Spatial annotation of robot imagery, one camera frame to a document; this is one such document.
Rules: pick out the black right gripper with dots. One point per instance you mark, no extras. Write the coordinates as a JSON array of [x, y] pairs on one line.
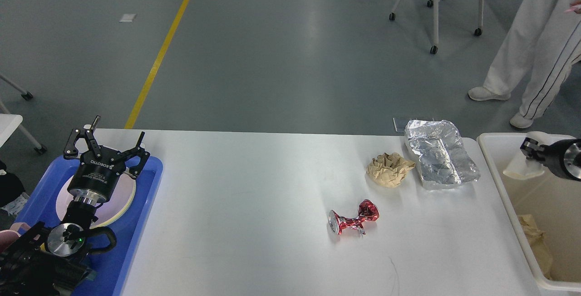
[[562, 158]]

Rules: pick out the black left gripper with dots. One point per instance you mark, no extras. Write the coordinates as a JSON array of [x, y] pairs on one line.
[[95, 178]]

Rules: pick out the white paper cup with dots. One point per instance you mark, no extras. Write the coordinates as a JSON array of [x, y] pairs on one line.
[[522, 169]]

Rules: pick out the pink plate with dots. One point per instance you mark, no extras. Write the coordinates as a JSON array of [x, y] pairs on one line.
[[64, 197]]

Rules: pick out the foil sheet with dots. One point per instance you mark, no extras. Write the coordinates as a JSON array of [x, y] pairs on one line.
[[442, 160]]

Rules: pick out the pink ribbed mug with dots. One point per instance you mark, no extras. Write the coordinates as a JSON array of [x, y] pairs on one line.
[[12, 234]]

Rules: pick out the brown paper back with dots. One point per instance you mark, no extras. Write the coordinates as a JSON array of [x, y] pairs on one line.
[[389, 170]]

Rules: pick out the brown paper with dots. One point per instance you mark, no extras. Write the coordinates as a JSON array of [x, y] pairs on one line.
[[389, 170], [536, 240]]

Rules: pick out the brown paper front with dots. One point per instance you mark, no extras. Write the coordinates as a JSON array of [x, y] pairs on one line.
[[536, 240]]

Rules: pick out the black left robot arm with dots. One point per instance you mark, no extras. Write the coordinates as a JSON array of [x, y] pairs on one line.
[[48, 261]]

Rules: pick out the yellow plate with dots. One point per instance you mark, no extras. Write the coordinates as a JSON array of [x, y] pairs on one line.
[[118, 204]]

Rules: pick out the white plastic bin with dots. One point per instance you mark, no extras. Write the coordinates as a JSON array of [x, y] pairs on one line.
[[554, 204]]

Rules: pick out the white side table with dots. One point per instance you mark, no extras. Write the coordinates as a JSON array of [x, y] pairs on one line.
[[10, 122]]

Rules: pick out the blue plastic tray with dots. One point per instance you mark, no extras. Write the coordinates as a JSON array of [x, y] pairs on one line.
[[112, 267]]

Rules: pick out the person in white tracksuit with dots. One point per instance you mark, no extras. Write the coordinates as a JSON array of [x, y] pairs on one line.
[[544, 40]]

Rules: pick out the crushed red can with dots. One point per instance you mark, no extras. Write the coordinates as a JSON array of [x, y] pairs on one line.
[[367, 212]]

